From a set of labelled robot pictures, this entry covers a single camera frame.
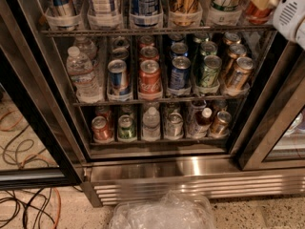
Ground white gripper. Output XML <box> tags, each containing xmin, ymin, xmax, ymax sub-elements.
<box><xmin>250</xmin><ymin>0</ymin><xmax>305</xmax><ymax>49</ymax></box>

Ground red coke can top shelf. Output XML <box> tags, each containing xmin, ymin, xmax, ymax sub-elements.
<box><xmin>245</xmin><ymin>2</ymin><xmax>272</xmax><ymax>25</ymax></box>

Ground red coke can shelf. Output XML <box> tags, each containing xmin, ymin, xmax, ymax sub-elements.
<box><xmin>139</xmin><ymin>60</ymin><xmax>161</xmax><ymax>94</ymax></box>
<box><xmin>245</xmin><ymin>2</ymin><xmax>272</xmax><ymax>25</ymax></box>

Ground gold can top shelf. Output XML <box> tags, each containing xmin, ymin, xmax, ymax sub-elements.
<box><xmin>169</xmin><ymin>0</ymin><xmax>201</xmax><ymax>27</ymax></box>

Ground gold can shelf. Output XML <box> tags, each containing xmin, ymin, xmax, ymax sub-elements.
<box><xmin>225</xmin><ymin>56</ymin><xmax>254</xmax><ymax>90</ymax></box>
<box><xmin>169</xmin><ymin>0</ymin><xmax>201</xmax><ymax>27</ymax></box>
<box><xmin>209</xmin><ymin>111</ymin><xmax>232</xmax><ymax>137</ymax></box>

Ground green can middle shelf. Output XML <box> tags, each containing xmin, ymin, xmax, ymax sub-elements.
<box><xmin>197</xmin><ymin>55</ymin><xmax>222</xmax><ymax>88</ymax></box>

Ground gold can middle shelf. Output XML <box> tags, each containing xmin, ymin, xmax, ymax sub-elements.
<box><xmin>225</xmin><ymin>56</ymin><xmax>254</xmax><ymax>90</ymax></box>

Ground blue pepsi can middle shelf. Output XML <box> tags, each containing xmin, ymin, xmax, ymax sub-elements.
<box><xmin>169</xmin><ymin>56</ymin><xmax>191</xmax><ymax>90</ymax></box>

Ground stainless steel fridge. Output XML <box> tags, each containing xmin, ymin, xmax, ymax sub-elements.
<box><xmin>42</xmin><ymin>0</ymin><xmax>304</xmax><ymax>207</ymax></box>

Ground gold can bottom shelf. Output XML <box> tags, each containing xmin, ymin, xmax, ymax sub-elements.
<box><xmin>209</xmin><ymin>111</ymin><xmax>232</xmax><ymax>137</ymax></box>

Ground red coke can middle shelf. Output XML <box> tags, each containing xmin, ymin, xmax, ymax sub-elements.
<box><xmin>139</xmin><ymin>60</ymin><xmax>161</xmax><ymax>94</ymax></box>

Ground silver can bottom shelf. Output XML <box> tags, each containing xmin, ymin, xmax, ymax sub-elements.
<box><xmin>166</xmin><ymin>113</ymin><xmax>183</xmax><ymax>138</ymax></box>

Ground white labelled can top shelf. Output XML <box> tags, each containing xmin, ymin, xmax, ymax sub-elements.
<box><xmin>85</xmin><ymin>0</ymin><xmax>122</xmax><ymax>18</ymax></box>

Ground blue silver energy drink can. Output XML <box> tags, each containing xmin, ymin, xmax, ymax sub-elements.
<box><xmin>108</xmin><ymin>59</ymin><xmax>130</xmax><ymax>95</ymax></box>

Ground small water bottle bottom shelf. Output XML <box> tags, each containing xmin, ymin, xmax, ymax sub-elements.
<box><xmin>142</xmin><ymin>107</ymin><xmax>161</xmax><ymax>141</ymax></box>

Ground green can bottom shelf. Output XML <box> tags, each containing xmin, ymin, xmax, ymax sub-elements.
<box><xmin>118</xmin><ymin>114</ymin><xmax>136</xmax><ymax>141</ymax></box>

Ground red can bottom shelf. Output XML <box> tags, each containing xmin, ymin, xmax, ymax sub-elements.
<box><xmin>91</xmin><ymin>116</ymin><xmax>112</xmax><ymax>141</ymax></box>

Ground open glass fridge door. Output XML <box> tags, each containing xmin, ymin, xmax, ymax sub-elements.
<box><xmin>0</xmin><ymin>0</ymin><xmax>85</xmax><ymax>190</ymax></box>

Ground brown bottle white cap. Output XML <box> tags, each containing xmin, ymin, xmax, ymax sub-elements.
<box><xmin>188</xmin><ymin>107</ymin><xmax>213</xmax><ymax>138</ymax></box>

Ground rear clear water bottle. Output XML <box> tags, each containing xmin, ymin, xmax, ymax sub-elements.
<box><xmin>74</xmin><ymin>36</ymin><xmax>97</xmax><ymax>60</ymax></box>

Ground clear water bottle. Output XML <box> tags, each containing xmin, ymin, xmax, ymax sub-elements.
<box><xmin>74</xmin><ymin>36</ymin><xmax>97</xmax><ymax>60</ymax></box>
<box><xmin>66</xmin><ymin>46</ymin><xmax>101</xmax><ymax>103</ymax></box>

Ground front clear water bottle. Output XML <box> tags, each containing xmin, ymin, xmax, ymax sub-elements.
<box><xmin>66</xmin><ymin>46</ymin><xmax>101</xmax><ymax>103</ymax></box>

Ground clear plastic bag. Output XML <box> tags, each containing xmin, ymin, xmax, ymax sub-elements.
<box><xmin>109</xmin><ymin>191</ymin><xmax>216</xmax><ymax>229</ymax></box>

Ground orange cable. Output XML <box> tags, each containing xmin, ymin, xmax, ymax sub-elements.
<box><xmin>51</xmin><ymin>187</ymin><xmax>62</xmax><ymax>229</ymax></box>

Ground black cables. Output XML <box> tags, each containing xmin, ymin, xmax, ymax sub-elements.
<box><xmin>0</xmin><ymin>187</ymin><xmax>56</xmax><ymax>229</ymax></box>

